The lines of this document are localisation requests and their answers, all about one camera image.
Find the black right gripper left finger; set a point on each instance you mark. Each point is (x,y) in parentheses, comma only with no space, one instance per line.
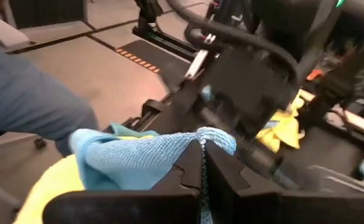
(169,205)

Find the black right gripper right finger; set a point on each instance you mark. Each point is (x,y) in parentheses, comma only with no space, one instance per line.
(262,208)

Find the yellow microfiber towel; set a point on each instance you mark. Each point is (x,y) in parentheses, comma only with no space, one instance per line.
(54,186)
(284,130)

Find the clear plastic basket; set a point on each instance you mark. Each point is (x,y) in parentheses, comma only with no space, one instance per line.
(340,180)

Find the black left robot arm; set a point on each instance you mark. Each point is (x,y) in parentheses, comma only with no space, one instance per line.
(278,25)

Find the black floor mat orange stripes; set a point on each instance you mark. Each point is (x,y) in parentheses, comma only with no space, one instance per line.
(156,56)

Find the wooden table side board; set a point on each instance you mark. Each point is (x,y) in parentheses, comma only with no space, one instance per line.
(356,121)

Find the person's leg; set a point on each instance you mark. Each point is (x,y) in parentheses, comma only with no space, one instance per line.
(29,99)

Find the dark cabinet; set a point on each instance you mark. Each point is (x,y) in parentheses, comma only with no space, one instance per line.
(44,12)

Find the black floor stand frame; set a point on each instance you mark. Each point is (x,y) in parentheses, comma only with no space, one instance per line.
(163,37)

